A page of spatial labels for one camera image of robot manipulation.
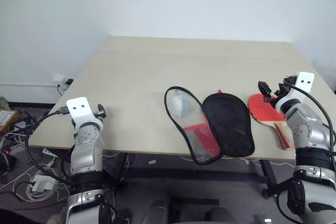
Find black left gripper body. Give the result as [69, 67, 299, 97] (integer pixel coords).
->
[94, 103, 107, 119]

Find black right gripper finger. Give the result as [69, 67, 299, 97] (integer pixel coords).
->
[262, 93, 279, 103]
[258, 80, 272, 95]

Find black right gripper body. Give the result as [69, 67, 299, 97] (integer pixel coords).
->
[274, 76, 296, 101]

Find red table tennis paddle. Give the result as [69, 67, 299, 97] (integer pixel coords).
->
[247, 92, 297, 152]

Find black and clear paddle case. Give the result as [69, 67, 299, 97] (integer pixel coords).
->
[164, 86, 256, 166]

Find white power strip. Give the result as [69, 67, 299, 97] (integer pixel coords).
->
[41, 148, 58, 158]

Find grey electronic box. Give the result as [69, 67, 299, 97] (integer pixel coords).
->
[7, 142, 27, 156]

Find white power adapter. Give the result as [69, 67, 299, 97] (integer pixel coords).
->
[31, 175, 58, 193]

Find brown cardboard box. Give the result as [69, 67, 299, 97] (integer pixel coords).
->
[0, 108, 20, 133]

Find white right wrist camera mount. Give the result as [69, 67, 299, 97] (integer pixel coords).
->
[277, 71, 315, 105]

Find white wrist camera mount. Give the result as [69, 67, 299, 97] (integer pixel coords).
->
[66, 97, 103, 131]
[277, 71, 315, 105]

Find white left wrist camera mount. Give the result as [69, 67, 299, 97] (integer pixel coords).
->
[66, 97, 103, 131]

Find white wall socket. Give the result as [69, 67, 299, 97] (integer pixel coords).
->
[51, 76, 75, 90]

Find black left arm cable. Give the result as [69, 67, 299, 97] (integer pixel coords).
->
[24, 106, 77, 186]

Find black metal table frame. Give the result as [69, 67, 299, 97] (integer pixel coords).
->
[112, 151, 277, 199]

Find tangle of white floor cables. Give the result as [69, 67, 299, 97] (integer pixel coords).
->
[0, 129, 71, 204]

